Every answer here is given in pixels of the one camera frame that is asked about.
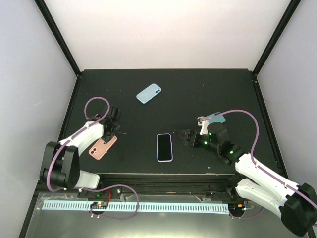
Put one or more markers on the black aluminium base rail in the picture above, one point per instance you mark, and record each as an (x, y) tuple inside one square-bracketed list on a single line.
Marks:
[(213, 186)]

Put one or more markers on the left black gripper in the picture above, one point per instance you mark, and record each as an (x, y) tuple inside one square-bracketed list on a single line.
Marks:
[(116, 127)]

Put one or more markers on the teal phone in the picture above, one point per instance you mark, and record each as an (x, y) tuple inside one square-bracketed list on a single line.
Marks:
[(216, 117)]

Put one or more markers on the small circuit board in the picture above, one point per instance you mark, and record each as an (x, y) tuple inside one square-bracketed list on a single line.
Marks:
[(240, 206), (99, 205)]

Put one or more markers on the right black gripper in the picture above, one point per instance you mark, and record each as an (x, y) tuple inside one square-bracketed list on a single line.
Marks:
[(189, 134)]

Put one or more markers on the black phone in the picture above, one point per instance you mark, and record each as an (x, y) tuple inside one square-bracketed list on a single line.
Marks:
[(164, 147)]

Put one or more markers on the light blue slotted cable duct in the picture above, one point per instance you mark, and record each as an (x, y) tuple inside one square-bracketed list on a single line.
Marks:
[(205, 208)]

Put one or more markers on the right small circuit board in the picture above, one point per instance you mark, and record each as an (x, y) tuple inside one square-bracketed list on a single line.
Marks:
[(240, 206)]

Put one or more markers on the light blue phone case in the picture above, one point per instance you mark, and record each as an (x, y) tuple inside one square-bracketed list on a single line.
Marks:
[(148, 93)]

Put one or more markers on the lilac phone case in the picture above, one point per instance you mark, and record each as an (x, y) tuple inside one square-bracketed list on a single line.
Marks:
[(157, 148)]

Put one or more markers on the black frame post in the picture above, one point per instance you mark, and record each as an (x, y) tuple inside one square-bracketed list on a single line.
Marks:
[(44, 10), (286, 17)]

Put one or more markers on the left black frame post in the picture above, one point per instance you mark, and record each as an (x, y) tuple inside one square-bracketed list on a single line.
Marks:
[(44, 10)]

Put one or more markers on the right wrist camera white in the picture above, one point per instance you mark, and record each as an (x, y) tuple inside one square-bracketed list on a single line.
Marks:
[(203, 122)]

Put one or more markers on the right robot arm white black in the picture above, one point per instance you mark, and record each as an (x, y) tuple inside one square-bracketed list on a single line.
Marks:
[(294, 204)]

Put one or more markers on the left small circuit board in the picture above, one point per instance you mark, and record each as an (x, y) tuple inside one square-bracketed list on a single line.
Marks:
[(99, 205)]

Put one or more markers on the right black frame post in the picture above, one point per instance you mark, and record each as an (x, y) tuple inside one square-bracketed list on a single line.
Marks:
[(286, 17)]

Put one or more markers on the pink phone case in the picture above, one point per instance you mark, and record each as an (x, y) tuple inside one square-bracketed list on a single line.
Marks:
[(100, 148)]

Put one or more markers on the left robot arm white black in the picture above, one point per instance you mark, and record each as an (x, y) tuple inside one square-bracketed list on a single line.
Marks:
[(61, 167)]

